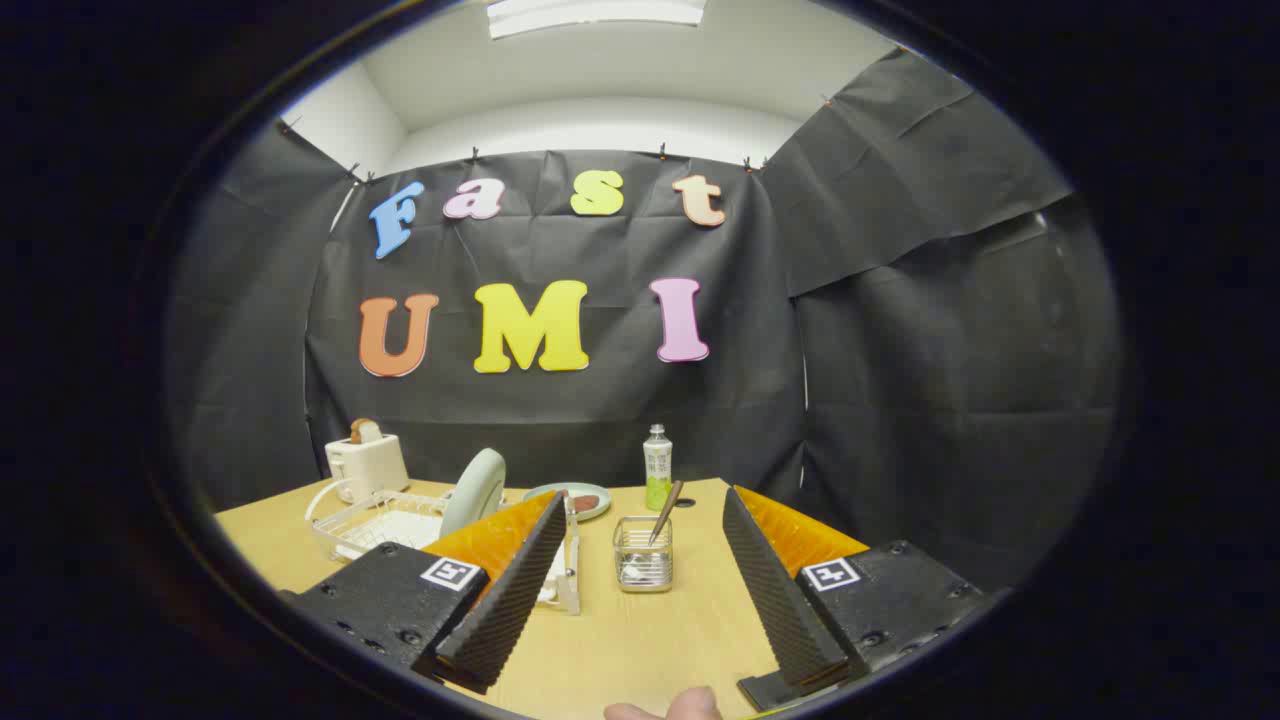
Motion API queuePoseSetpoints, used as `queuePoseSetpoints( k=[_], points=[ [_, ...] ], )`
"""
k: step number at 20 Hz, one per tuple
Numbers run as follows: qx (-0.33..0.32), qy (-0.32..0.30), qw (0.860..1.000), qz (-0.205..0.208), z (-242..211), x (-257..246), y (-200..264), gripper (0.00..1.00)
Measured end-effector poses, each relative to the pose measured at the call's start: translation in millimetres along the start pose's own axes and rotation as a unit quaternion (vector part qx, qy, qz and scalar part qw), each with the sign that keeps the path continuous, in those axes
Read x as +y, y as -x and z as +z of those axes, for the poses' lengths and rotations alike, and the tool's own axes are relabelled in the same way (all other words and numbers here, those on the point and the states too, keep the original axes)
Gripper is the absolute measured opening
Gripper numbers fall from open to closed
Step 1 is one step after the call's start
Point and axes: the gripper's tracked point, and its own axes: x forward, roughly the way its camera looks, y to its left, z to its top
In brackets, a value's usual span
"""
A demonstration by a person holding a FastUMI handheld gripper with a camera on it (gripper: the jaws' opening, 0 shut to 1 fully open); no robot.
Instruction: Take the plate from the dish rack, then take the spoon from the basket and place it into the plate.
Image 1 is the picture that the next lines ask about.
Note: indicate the small pale green dish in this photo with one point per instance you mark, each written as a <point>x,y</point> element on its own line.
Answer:
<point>545,496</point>

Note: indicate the green drink bottle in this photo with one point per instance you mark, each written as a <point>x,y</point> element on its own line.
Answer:
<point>657,470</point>

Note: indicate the large pale green plate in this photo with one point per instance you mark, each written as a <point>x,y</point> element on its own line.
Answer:
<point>478,490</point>

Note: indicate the white drying mat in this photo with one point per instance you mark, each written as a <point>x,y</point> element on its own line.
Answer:
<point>395,530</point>

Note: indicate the brown meat piece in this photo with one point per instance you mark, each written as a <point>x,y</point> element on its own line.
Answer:
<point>585,502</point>

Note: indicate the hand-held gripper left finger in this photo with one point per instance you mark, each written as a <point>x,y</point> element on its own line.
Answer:
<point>510,600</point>

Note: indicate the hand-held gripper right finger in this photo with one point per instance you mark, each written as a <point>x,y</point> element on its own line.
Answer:
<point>775,590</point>

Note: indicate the white toaster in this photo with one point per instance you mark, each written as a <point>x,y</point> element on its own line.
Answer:
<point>365,468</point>

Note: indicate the bread slice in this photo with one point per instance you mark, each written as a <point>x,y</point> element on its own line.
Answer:
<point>365,432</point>

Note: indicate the ceiling light panel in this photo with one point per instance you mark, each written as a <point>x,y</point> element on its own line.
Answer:
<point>590,12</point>

